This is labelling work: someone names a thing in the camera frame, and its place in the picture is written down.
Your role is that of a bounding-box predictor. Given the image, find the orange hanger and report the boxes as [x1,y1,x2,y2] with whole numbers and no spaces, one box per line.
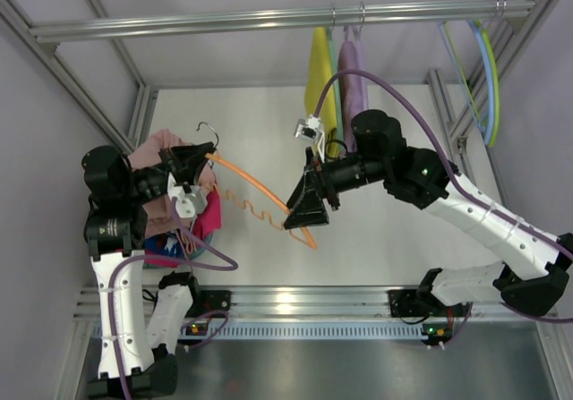
[196,121,318,251]

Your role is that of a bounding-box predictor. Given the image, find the pink trousers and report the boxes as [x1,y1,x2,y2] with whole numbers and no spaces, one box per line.
[128,129,216,238]

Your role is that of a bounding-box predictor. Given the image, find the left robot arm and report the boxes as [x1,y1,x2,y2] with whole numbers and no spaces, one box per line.
[81,141,216,399]

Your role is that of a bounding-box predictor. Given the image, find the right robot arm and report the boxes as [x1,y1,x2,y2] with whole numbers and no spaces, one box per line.
[284,109,572,319]

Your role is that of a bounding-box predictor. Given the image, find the purple trousers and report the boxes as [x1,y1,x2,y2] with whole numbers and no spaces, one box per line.
[338,40,368,123]

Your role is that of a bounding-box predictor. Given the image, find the purple hanger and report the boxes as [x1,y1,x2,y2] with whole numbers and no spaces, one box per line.
[344,2,369,109]

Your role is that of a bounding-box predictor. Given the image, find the yellow trousers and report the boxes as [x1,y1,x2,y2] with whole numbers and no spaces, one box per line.
[304,28,339,161]

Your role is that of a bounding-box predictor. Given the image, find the light blue empty hanger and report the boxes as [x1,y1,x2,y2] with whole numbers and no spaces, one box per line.
[436,0,500,146]

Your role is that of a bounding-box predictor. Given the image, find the lime green empty hanger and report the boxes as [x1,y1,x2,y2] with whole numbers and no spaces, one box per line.
[442,0,500,147]

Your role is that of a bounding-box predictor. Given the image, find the magenta garment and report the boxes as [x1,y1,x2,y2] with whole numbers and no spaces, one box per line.
[168,192,222,260]

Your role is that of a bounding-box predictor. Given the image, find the blue patterned garment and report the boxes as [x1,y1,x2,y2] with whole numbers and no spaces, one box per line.
[144,233,184,259]

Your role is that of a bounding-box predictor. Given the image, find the teal laundry basket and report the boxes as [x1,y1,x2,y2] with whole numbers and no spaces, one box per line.
[142,180,220,268]

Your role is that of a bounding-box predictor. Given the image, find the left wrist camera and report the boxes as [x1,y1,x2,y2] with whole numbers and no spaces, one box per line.
[167,185,208,218]

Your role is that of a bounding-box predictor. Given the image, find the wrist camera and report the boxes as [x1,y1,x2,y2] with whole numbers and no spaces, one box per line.
[167,185,208,218]
[294,115,326,161]

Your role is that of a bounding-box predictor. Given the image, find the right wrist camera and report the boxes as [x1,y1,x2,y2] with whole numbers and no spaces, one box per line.
[294,115,326,161]

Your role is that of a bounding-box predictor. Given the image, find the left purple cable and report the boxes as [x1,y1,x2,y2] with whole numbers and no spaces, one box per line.
[109,193,238,400]

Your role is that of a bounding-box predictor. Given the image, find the purple cable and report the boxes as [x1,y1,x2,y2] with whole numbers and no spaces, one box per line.
[312,69,573,323]
[109,193,238,400]

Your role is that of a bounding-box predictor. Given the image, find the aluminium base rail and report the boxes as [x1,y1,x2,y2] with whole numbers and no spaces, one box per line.
[73,285,538,323]

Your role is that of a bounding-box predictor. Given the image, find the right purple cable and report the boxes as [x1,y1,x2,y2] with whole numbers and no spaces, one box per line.
[312,69,573,323]

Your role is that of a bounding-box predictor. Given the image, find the grey slotted cable duct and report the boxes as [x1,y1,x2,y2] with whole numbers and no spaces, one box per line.
[179,321,451,341]

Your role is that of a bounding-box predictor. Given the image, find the left frame post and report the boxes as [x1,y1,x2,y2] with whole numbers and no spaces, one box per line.
[1,0,154,151]

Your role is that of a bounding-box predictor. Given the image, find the frame post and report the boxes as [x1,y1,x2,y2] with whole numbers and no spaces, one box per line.
[1,0,154,151]
[447,0,560,154]

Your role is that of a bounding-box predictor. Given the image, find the right frame post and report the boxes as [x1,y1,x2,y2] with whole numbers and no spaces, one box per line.
[447,0,560,154]

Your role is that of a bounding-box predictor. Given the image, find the aluminium hanging rail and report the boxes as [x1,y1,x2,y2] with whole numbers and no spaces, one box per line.
[30,0,535,43]

